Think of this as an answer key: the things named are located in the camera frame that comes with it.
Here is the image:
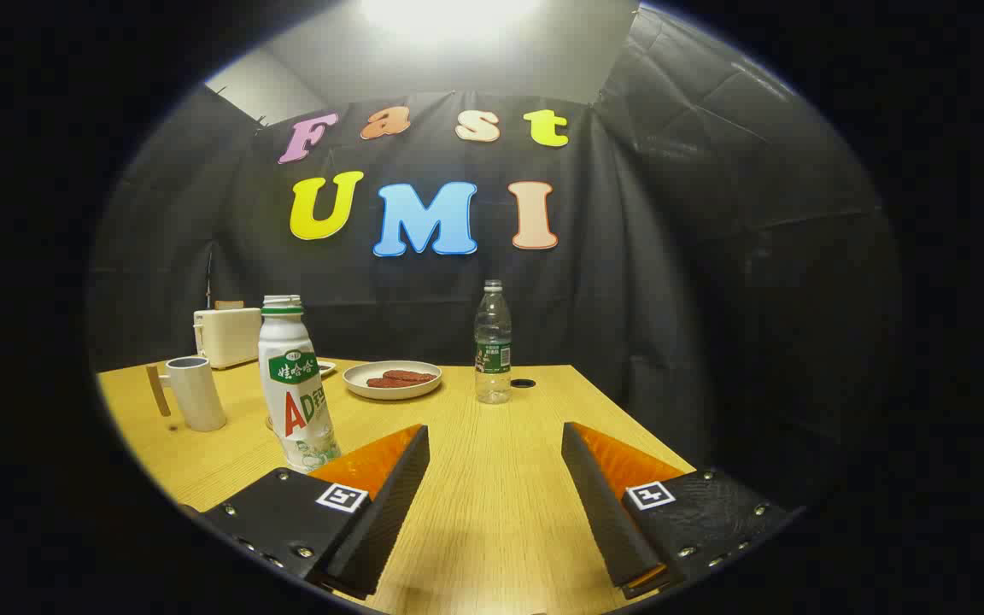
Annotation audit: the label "white round plate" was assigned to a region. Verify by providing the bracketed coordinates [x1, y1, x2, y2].
[343, 360, 442, 401]

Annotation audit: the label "white juice bottle green label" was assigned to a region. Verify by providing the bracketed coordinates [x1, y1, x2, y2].
[258, 295, 342, 473]

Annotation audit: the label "white cup wooden handle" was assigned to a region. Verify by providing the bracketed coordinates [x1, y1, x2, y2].
[147, 356, 227, 432]

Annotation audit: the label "red sausages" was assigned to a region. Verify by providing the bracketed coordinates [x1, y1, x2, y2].
[366, 369, 438, 390]

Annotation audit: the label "black backdrop cloth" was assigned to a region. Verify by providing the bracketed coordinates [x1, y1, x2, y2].
[86, 4, 903, 479]

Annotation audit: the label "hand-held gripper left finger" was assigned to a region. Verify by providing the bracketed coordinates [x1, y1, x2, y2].
[202, 425, 431, 600]

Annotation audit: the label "wooden table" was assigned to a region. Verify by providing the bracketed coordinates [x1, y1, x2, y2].
[97, 357, 698, 615]

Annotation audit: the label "clear plastic water bottle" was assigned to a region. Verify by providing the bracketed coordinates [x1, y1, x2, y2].
[474, 279, 513, 405]

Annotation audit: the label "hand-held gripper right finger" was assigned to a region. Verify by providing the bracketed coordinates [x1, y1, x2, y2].
[561, 422, 792, 600]

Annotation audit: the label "cream toaster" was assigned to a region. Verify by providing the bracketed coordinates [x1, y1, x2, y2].
[193, 300, 263, 370]

